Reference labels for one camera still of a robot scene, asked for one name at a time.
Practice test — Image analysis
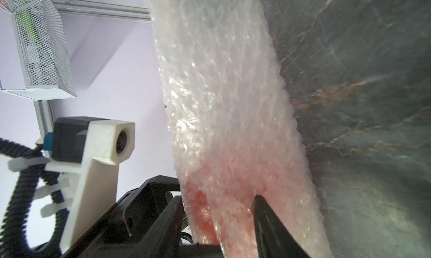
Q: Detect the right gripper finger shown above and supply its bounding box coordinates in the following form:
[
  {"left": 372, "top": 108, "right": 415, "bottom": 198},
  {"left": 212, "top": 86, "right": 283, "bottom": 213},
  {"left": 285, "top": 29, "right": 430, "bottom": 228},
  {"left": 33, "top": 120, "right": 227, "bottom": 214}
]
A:
[{"left": 253, "top": 195, "right": 310, "bottom": 258}]

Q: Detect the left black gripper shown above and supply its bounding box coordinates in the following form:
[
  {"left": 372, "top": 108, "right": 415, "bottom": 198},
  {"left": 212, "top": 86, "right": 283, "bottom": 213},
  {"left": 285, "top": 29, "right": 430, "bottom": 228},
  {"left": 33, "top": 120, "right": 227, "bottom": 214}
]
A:
[{"left": 63, "top": 176, "right": 222, "bottom": 258}]

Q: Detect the red plastic wine glass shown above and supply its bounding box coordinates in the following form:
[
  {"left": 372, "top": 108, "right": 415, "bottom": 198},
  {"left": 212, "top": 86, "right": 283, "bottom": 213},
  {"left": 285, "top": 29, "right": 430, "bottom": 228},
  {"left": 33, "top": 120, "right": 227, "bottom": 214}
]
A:
[{"left": 181, "top": 146, "right": 304, "bottom": 258}]

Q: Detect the clear bubble wrap sheet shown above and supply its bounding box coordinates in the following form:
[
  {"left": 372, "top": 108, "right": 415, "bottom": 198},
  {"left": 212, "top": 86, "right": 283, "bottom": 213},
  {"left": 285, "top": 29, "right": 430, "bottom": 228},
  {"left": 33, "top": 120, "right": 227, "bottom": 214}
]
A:
[{"left": 148, "top": 0, "right": 332, "bottom": 258}]

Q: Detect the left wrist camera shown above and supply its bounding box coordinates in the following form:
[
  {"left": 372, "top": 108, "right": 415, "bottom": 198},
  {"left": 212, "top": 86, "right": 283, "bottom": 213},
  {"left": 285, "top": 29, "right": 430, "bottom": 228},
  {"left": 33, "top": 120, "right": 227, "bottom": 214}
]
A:
[{"left": 33, "top": 116, "right": 136, "bottom": 254}]

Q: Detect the black corrugated cable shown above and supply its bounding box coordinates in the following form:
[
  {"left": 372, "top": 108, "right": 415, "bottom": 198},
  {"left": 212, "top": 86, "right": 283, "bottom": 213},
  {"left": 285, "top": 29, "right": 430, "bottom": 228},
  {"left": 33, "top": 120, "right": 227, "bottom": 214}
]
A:
[{"left": 0, "top": 136, "right": 70, "bottom": 258}]

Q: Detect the white mesh wall basket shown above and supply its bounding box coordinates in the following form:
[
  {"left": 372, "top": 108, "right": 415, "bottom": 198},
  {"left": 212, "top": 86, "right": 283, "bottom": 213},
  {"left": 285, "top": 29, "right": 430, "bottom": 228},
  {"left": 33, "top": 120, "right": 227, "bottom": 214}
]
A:
[{"left": 1, "top": 0, "right": 76, "bottom": 101}]

